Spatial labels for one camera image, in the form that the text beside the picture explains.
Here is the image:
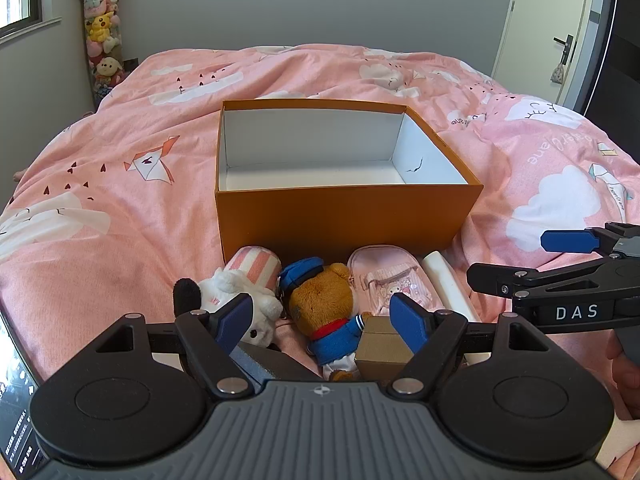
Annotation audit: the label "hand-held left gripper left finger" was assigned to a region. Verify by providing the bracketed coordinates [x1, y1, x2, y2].
[92, 292, 256, 398]

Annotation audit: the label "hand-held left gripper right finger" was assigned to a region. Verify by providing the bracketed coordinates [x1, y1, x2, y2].
[387, 292, 551, 398]

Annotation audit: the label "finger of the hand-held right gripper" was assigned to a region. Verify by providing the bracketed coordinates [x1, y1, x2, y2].
[541, 222, 640, 258]
[467, 256, 621, 306]

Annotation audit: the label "small brown cardboard box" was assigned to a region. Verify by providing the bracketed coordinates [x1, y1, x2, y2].
[356, 316, 417, 383]

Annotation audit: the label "white plush dog striped hat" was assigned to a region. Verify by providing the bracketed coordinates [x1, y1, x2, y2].
[172, 245, 285, 348]

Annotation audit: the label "pink mini backpack pouch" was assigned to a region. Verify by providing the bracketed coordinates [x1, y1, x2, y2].
[346, 245, 443, 317]

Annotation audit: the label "brown bear plush blue uniform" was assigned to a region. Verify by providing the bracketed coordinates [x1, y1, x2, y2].
[277, 256, 373, 382]

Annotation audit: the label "orange cardboard box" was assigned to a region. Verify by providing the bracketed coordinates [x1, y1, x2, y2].
[215, 100, 485, 271]

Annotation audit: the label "person's right hand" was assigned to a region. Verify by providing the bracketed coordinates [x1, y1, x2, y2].
[606, 332, 640, 421]

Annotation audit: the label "pink printed blanket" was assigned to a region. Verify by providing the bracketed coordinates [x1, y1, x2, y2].
[0, 45, 640, 411]

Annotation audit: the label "dark wardrobe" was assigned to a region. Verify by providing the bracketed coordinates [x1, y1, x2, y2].
[582, 0, 640, 171]

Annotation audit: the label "white door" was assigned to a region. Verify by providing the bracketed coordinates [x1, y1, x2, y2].
[490, 0, 601, 111]

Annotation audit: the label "dark screen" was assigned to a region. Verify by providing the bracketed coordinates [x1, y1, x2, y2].
[0, 310, 48, 480]

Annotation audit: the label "clear tube of plush toys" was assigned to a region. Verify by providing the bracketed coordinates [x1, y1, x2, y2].
[76, 0, 128, 111]

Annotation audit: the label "black door handle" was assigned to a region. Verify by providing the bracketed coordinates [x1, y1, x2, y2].
[552, 34, 575, 63]

